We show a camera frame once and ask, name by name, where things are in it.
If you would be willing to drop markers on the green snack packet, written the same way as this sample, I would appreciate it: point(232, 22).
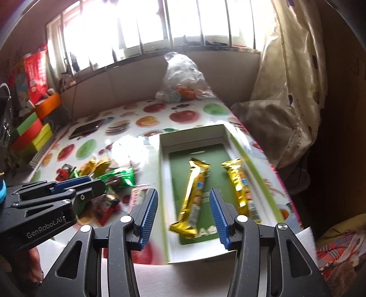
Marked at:
point(117, 182)
point(121, 172)

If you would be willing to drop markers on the person's left hand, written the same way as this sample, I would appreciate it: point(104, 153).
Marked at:
point(34, 264)

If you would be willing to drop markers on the yellow-green box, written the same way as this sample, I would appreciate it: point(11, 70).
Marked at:
point(43, 138)

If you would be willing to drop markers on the clear plastic bag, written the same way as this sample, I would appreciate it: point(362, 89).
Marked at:
point(183, 74)

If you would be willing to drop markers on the red snack packet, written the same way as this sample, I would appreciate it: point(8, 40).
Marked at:
point(104, 217)

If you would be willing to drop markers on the pink and white packet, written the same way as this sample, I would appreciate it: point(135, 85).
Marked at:
point(137, 197)

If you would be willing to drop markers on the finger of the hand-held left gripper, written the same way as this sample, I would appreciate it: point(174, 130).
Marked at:
point(71, 182)
point(88, 191)

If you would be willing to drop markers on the window with bars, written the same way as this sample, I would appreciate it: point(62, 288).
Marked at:
point(160, 25)

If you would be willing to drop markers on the cream curtain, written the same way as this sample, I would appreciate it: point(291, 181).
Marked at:
point(291, 85)

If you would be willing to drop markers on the red woven box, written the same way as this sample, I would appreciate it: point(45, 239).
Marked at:
point(21, 144)

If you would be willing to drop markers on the white cardboard box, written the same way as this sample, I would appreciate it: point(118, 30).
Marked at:
point(171, 182)

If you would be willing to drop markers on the red and green candy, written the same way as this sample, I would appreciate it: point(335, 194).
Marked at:
point(66, 172)

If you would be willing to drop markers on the printed pink cloth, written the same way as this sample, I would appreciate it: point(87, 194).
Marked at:
point(340, 254)

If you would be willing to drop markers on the long gold snack bar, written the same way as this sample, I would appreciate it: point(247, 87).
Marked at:
point(241, 188)
point(194, 188)

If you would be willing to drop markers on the green flat box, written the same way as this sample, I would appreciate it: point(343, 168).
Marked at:
point(28, 124)

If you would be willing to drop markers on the yellow candy packet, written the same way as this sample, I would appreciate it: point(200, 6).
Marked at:
point(103, 165)
point(87, 168)

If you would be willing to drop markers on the red paper bag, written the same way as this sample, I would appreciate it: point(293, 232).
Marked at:
point(35, 74)

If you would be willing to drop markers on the white paper sheet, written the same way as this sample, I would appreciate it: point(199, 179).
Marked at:
point(306, 241)

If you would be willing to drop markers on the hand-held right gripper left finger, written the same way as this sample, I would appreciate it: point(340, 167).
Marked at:
point(148, 218)

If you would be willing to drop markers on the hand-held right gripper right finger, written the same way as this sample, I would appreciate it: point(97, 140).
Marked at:
point(220, 220)

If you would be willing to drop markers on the black and red candy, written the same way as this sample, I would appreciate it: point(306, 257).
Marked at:
point(108, 201)

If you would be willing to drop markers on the colourful printed carton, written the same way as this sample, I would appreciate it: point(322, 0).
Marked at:
point(20, 82)

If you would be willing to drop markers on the dark smartphone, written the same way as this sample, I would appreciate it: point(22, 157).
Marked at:
point(85, 129)

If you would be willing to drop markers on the orange box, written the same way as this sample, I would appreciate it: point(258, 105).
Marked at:
point(48, 104)

